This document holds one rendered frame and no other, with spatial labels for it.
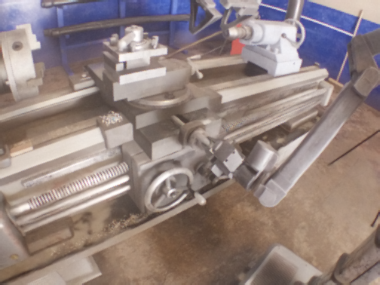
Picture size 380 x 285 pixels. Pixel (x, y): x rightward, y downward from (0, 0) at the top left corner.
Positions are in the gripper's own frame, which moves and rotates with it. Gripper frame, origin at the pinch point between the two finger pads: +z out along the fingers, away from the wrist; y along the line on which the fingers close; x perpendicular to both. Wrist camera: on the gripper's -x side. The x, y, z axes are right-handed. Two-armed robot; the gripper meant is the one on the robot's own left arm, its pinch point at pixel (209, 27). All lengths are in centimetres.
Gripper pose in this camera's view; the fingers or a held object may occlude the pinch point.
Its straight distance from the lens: 50.7
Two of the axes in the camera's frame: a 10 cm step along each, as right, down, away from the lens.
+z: -4.5, 4.4, 7.8
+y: -6.8, 3.9, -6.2
